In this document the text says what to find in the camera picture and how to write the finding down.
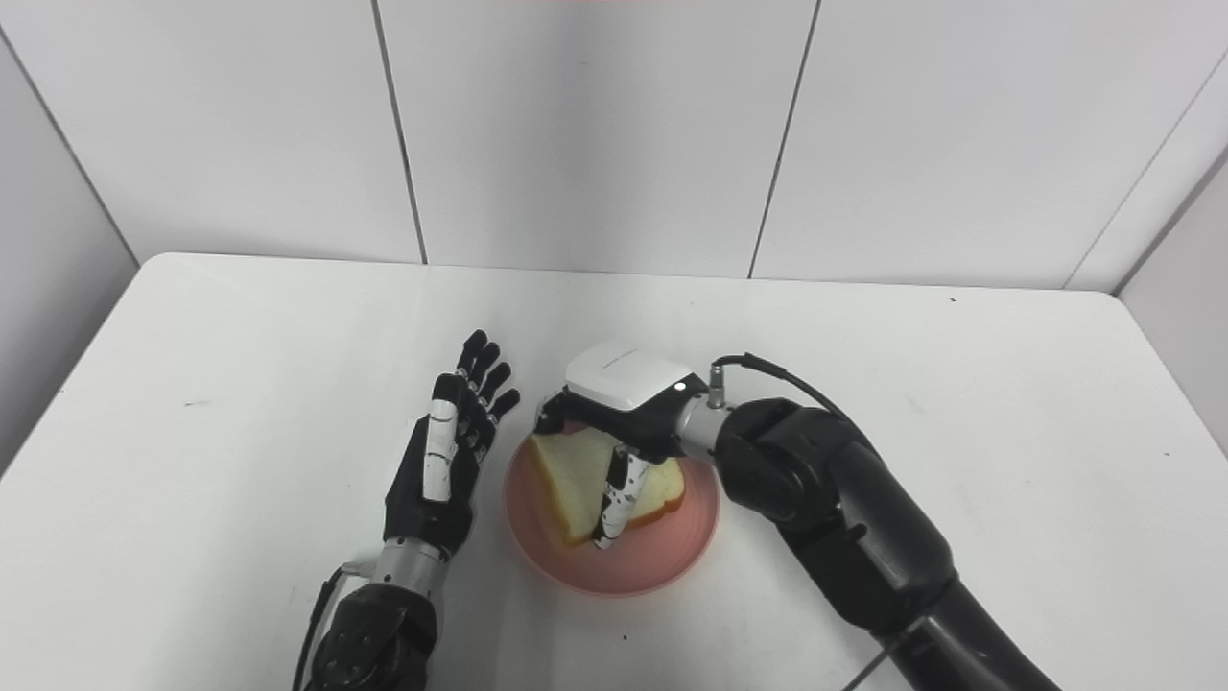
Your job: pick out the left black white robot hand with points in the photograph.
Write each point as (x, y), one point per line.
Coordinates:
(446, 470)

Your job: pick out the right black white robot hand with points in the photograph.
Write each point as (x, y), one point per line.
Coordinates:
(624, 403)

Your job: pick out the slice of white bread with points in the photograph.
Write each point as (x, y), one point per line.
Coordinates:
(576, 480)

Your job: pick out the pink round plate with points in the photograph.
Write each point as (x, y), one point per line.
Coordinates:
(633, 557)

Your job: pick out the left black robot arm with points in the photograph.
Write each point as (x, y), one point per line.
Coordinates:
(393, 614)

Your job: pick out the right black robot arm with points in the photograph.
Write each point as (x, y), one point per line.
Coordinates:
(854, 537)

